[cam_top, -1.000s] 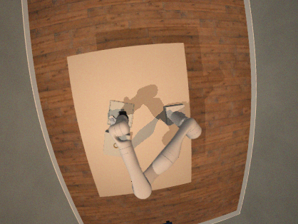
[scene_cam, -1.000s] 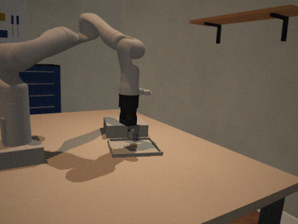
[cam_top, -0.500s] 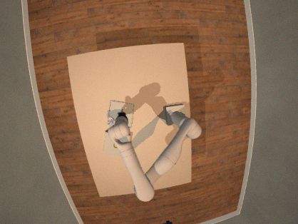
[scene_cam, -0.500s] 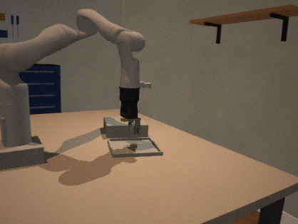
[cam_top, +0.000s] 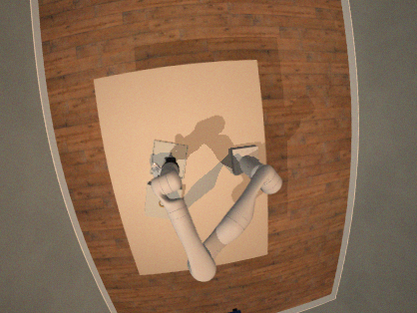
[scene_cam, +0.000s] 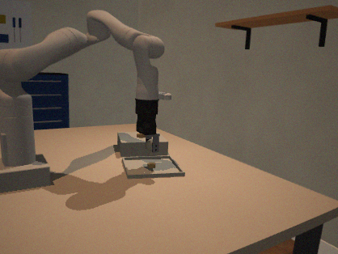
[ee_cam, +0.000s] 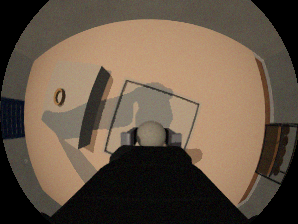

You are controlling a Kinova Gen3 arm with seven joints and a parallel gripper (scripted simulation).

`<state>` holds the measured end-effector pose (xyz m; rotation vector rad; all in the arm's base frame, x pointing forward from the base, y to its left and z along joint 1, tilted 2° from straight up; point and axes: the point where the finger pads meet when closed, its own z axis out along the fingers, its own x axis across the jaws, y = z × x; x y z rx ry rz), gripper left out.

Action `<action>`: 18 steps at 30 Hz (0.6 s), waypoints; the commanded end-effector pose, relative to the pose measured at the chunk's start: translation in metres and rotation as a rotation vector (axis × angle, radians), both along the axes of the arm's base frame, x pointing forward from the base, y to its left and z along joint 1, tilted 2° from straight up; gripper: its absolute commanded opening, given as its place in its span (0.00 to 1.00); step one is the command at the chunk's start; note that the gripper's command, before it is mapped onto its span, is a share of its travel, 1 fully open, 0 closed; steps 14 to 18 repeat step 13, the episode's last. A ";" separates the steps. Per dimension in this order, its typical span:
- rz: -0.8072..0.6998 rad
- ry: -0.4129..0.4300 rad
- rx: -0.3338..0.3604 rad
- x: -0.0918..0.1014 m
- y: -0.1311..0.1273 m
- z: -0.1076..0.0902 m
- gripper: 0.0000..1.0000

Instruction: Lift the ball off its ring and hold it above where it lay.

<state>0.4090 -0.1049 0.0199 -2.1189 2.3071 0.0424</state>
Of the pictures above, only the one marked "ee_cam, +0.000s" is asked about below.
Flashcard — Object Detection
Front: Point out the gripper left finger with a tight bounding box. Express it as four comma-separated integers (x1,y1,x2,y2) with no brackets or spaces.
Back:
120,127,138,146

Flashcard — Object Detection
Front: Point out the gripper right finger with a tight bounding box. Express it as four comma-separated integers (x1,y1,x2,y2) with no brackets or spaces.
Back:
164,128,182,147

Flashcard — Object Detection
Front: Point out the grey ball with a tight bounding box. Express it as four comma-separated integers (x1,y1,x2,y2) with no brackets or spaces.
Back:
136,121,166,146

